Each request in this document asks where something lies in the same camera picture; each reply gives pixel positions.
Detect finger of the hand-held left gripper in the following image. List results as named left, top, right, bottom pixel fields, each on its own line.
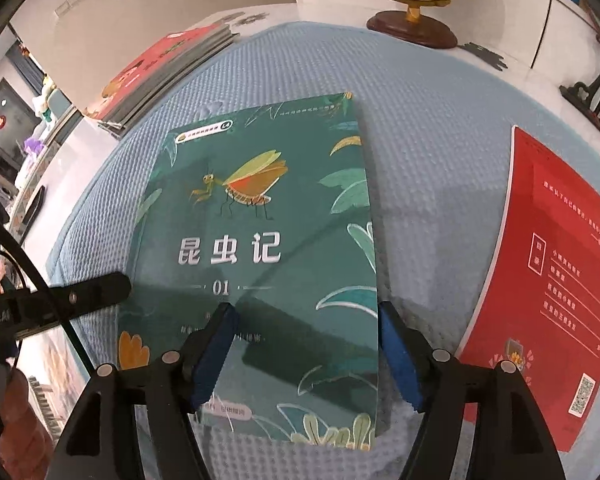
left=14, top=271, right=132, bottom=337

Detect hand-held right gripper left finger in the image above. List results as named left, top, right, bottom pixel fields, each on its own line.
left=47, top=302, right=241, bottom=480

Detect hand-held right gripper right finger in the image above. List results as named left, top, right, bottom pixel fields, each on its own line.
left=377, top=300, right=566, bottom=480

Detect teal green mantis book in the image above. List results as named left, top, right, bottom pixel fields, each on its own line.
left=117, top=91, right=379, bottom=453

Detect red book white list print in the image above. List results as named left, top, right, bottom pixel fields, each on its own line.
left=455, top=125, right=600, bottom=453

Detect stack of sorted books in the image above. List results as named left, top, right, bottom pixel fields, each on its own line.
left=82, top=24, right=242, bottom=139

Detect person's left hand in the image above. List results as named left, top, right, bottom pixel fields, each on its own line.
left=0, top=366, right=57, bottom=480

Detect black screen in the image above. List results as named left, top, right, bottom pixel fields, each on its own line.
left=0, top=77, right=38, bottom=161

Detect light blue textured mat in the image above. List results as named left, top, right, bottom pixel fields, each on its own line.
left=45, top=22, right=600, bottom=480

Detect white green figurine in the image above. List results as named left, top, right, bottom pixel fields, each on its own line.
left=32, top=74, right=61, bottom=123

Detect white bookshelf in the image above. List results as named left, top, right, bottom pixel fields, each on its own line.
left=285, top=0, right=600, bottom=77

